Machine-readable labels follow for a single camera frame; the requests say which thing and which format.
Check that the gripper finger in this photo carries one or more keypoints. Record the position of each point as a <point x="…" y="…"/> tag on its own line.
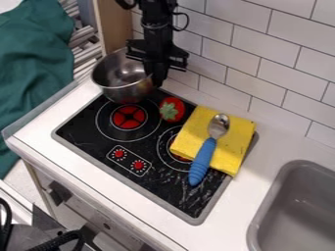
<point x="159" y="75"/>

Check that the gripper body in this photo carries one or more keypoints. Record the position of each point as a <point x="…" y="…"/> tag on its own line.
<point x="158" y="52"/>

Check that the silver pot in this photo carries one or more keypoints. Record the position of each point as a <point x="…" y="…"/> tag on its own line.
<point x="118" y="81"/>

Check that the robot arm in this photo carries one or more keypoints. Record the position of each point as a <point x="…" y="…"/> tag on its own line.
<point x="158" y="13"/>

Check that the red toy strawberry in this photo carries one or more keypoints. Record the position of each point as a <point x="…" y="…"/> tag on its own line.
<point x="172" y="110"/>

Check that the wooden board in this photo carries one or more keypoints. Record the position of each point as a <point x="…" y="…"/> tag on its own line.
<point x="114" y="23"/>

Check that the grey slatted board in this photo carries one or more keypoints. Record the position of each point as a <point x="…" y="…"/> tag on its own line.
<point x="85" y="45"/>

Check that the toy stove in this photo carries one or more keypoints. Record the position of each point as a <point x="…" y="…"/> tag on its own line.
<point x="131" y="143"/>

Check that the yellow cloth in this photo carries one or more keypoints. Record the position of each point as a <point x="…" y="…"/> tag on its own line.
<point x="231" y="143"/>

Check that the green cloth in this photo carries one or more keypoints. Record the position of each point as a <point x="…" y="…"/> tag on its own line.
<point x="30" y="65"/>

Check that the toy sink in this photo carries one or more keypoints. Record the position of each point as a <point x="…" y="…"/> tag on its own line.
<point x="296" y="209"/>

